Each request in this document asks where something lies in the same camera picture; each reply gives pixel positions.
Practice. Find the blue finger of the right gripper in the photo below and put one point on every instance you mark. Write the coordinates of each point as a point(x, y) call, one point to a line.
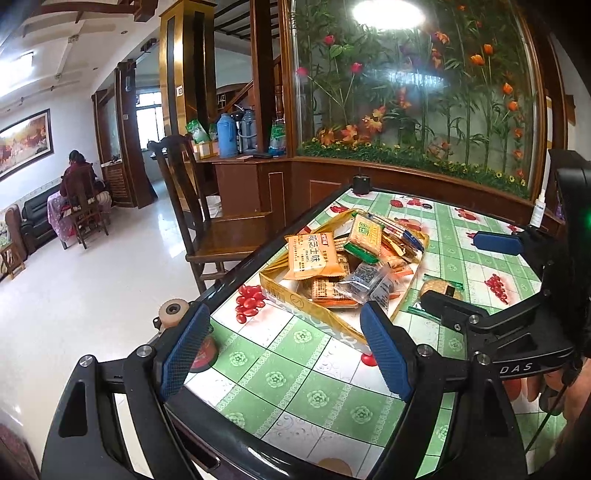
point(498, 243)

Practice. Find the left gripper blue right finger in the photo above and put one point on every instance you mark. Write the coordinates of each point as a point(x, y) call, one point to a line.
point(393, 349)

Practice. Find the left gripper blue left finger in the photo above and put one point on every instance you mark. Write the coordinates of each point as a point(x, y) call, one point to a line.
point(178, 347)

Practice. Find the round cracker packet green trim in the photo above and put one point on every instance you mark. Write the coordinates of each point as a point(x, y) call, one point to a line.
point(439, 285)

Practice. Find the white blue cracker packet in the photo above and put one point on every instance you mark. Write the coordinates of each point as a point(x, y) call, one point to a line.
point(399, 231)

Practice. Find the gold cardboard snack box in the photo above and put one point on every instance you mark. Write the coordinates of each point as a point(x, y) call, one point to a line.
point(378, 265)

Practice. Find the tape roll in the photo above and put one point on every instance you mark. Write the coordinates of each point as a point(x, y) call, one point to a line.
point(170, 313)

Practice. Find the white spray bottle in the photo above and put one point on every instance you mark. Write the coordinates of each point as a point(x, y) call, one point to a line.
point(538, 212)

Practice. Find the green fruit pattern tablecloth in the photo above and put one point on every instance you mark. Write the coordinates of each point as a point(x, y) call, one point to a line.
point(286, 400)

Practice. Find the orange noodle snack packet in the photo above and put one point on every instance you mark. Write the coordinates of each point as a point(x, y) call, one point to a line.
point(312, 255)

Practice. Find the black round cup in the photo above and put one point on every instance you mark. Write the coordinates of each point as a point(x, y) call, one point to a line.
point(361, 185)

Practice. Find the flower glass partition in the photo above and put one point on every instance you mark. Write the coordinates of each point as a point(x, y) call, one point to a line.
point(447, 87)

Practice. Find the seated person in maroon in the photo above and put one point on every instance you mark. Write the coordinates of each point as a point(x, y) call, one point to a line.
point(87, 200)

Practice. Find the black sofa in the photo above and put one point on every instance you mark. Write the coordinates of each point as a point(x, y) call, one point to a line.
point(35, 227)

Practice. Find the blue thermos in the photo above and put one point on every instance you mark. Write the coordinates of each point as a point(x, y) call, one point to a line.
point(226, 133)

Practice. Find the framed wall painting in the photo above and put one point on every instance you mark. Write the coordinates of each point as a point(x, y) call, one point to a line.
point(25, 142)

